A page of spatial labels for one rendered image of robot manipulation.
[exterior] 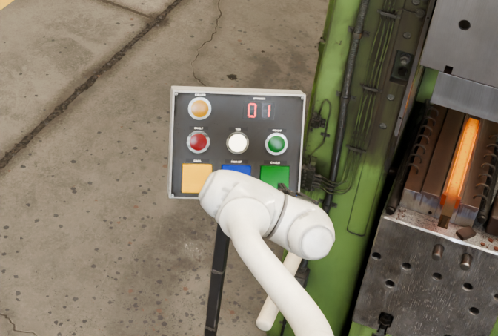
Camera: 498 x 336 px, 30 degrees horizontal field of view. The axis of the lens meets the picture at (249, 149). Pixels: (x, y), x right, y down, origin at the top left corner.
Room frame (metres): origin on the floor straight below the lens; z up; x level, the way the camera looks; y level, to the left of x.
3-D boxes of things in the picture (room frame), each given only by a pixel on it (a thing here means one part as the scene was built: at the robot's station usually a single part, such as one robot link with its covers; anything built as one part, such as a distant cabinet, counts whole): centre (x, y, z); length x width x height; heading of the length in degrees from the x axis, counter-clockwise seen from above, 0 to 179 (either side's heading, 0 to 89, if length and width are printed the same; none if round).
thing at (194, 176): (1.73, 0.12, 1.01); 0.07 x 0.05 x 0.07; 100
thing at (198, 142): (1.78, 0.13, 1.09); 0.05 x 0.03 x 0.04; 75
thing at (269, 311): (1.81, -0.16, 0.62); 0.44 x 0.05 x 0.05; 165
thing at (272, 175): (1.77, -0.08, 1.01); 0.07 x 0.05 x 0.07; 100
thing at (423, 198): (2.01, -0.57, 0.96); 0.42 x 0.20 x 0.09; 165
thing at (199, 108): (1.82, 0.14, 1.16); 0.05 x 0.03 x 0.04; 75
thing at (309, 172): (2.03, -0.19, 0.80); 0.06 x 0.03 x 0.14; 75
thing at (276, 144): (1.81, -0.07, 1.09); 0.05 x 0.03 x 0.04; 75
